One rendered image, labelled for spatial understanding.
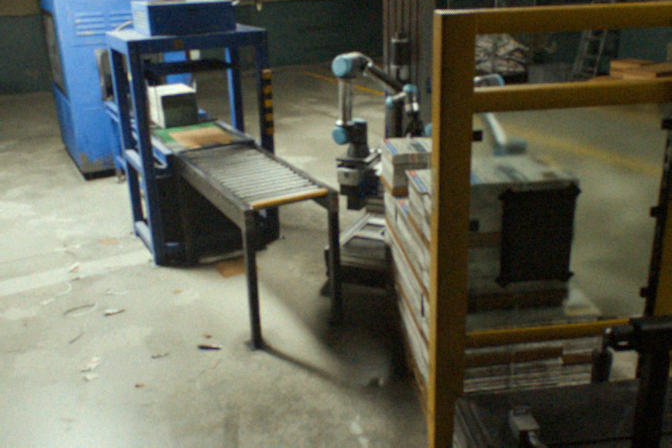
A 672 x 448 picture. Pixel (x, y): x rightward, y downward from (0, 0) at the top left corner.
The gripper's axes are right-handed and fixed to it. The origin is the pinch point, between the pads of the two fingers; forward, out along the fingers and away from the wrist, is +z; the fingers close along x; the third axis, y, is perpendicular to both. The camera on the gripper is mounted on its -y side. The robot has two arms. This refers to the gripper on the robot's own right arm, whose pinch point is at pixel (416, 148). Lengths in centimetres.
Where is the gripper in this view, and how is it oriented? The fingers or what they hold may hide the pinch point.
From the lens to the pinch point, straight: 373.5
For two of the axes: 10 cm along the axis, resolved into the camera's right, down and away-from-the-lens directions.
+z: 1.0, 9.8, -1.8
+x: 9.9, -0.8, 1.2
